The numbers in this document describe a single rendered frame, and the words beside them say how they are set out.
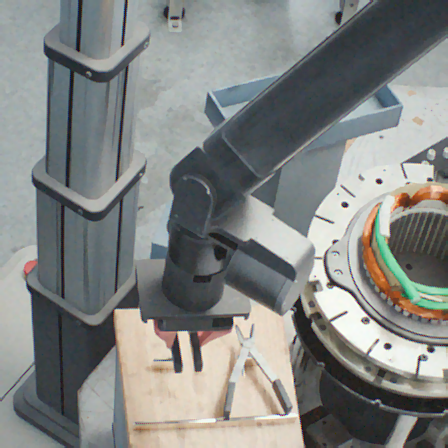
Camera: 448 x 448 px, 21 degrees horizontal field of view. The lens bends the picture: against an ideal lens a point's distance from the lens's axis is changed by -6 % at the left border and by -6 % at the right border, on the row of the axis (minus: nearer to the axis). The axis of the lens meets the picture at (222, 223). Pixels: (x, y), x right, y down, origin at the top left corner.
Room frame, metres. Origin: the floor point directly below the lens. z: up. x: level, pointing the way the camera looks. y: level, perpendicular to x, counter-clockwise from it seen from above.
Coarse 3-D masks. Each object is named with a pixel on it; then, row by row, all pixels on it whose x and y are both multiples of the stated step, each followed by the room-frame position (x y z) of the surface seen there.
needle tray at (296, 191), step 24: (216, 96) 1.15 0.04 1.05; (240, 96) 1.17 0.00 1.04; (384, 96) 1.22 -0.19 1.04; (216, 120) 1.12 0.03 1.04; (360, 120) 1.15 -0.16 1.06; (384, 120) 1.18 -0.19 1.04; (312, 144) 1.11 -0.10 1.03; (336, 144) 1.15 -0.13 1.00; (288, 168) 1.12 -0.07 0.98; (312, 168) 1.14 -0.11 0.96; (336, 168) 1.16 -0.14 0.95; (264, 192) 1.13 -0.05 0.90; (288, 192) 1.12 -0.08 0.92; (312, 192) 1.14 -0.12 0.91; (288, 216) 1.12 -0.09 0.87; (312, 216) 1.15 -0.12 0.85
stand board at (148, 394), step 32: (128, 320) 0.77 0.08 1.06; (256, 320) 0.80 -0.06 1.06; (128, 352) 0.73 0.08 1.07; (160, 352) 0.74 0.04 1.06; (224, 352) 0.75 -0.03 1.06; (288, 352) 0.77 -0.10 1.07; (128, 384) 0.69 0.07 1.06; (160, 384) 0.70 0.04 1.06; (192, 384) 0.70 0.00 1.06; (224, 384) 0.71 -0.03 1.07; (256, 384) 0.72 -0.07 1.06; (288, 384) 0.72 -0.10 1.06; (128, 416) 0.65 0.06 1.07; (160, 416) 0.65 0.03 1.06; (192, 416) 0.66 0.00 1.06
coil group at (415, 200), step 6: (432, 186) 0.98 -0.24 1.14; (438, 186) 0.98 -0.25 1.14; (420, 192) 0.97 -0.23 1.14; (426, 192) 0.97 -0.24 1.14; (432, 192) 0.98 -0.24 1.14; (444, 192) 0.98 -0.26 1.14; (414, 198) 0.97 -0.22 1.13; (420, 198) 0.97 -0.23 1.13; (426, 198) 0.97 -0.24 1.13; (432, 198) 0.98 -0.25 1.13; (438, 198) 0.98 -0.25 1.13; (444, 198) 0.98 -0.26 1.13; (414, 204) 0.97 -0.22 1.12
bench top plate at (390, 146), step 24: (432, 96) 1.52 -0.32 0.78; (408, 120) 1.45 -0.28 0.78; (432, 120) 1.46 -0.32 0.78; (360, 144) 1.37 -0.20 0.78; (384, 144) 1.38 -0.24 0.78; (408, 144) 1.39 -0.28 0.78; (432, 144) 1.41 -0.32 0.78; (360, 168) 1.32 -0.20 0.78; (96, 384) 0.85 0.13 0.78; (96, 408) 0.81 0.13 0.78; (96, 432) 0.77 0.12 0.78
